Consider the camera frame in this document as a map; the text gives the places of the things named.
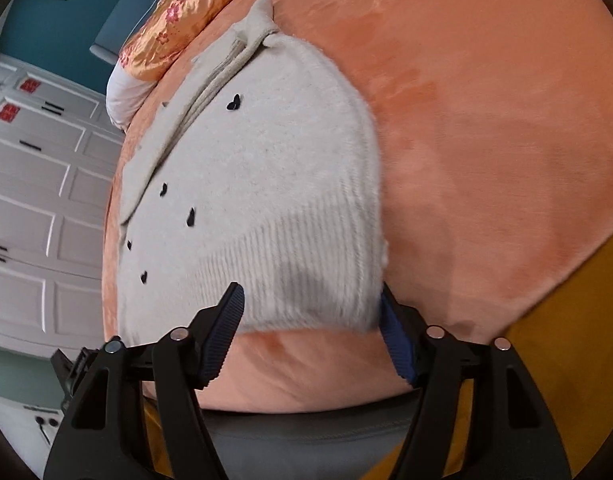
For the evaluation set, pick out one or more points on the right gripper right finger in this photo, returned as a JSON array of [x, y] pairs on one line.
[[482, 391]]

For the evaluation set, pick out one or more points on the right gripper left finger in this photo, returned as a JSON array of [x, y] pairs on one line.
[[104, 435]]

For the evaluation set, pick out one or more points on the cream knit sweater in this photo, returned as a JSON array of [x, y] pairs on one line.
[[263, 169]]

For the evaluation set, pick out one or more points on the yellow garment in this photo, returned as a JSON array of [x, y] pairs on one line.
[[566, 343]]

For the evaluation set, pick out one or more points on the white panelled wardrobe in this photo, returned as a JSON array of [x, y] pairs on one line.
[[58, 155]]

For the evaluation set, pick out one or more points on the white pillow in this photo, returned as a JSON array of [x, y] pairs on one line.
[[125, 94]]

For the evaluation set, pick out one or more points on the orange plush bed blanket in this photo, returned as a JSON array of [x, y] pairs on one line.
[[496, 133]]

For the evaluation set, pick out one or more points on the orange floral satin pillow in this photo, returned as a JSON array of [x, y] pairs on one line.
[[150, 52]]

